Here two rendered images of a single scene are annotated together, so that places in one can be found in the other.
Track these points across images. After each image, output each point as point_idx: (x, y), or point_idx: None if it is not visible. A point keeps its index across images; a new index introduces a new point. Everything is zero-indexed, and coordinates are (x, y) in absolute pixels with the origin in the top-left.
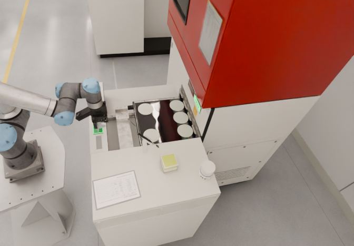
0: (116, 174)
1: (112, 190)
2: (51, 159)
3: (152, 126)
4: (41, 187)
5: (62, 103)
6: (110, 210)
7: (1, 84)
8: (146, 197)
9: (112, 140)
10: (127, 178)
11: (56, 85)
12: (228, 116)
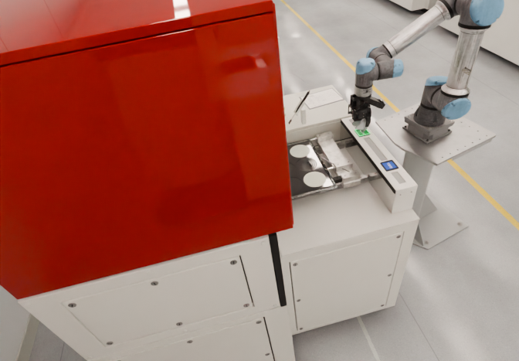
0: (324, 104)
1: (323, 97)
2: (403, 136)
3: (300, 160)
4: (394, 118)
5: (379, 49)
6: (321, 89)
7: (425, 15)
8: (294, 97)
9: (347, 158)
10: (313, 103)
11: (401, 59)
12: None
